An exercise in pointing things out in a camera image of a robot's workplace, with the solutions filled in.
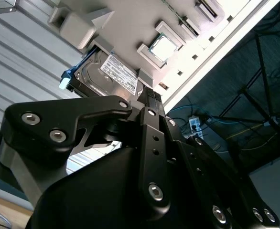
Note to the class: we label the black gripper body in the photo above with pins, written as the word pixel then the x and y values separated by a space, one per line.
pixel 94 195

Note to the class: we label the hard disk with blue carrier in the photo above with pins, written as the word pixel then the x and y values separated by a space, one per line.
pixel 111 71

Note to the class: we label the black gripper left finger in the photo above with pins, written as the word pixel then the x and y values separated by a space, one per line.
pixel 58 114

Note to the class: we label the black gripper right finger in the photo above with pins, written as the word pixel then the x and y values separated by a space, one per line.
pixel 202 181

